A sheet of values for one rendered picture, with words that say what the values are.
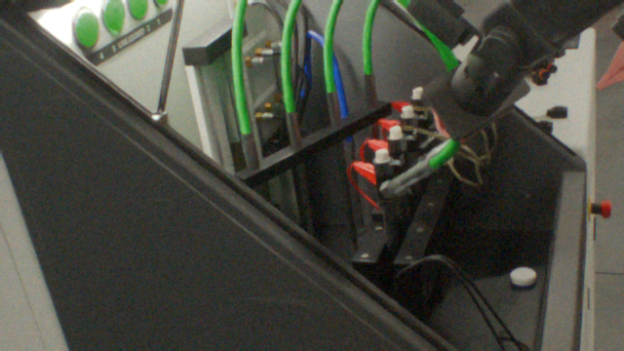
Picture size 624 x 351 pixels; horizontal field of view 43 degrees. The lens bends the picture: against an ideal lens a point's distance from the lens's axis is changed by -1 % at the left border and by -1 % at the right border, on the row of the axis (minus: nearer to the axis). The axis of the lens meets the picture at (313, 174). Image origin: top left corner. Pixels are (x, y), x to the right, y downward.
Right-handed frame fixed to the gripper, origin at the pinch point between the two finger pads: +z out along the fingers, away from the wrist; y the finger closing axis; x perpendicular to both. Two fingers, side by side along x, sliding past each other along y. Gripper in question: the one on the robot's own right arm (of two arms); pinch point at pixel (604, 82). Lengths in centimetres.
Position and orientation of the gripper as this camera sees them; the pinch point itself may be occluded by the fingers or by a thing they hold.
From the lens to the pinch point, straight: 103.1
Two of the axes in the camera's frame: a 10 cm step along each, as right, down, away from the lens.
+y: -6.7, -7.3, 0.9
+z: -4.9, 5.4, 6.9
